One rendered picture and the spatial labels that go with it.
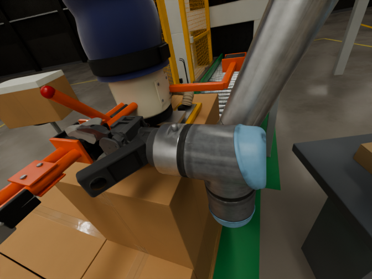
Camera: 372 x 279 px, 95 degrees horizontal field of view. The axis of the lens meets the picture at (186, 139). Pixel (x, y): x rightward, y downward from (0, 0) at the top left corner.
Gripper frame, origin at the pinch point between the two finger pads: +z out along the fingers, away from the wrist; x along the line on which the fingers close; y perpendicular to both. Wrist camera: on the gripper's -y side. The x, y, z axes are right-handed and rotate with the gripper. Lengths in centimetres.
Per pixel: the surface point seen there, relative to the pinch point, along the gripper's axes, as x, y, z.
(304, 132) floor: -109, 167, -88
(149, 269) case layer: -54, -6, -3
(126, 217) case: -25.1, -1.4, -2.3
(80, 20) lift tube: 21.3, 18.1, 2.6
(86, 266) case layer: -53, -12, 23
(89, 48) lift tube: 15.9, 17.0, 2.6
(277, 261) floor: -108, 30, -53
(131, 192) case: -13.6, 0.0, -8.3
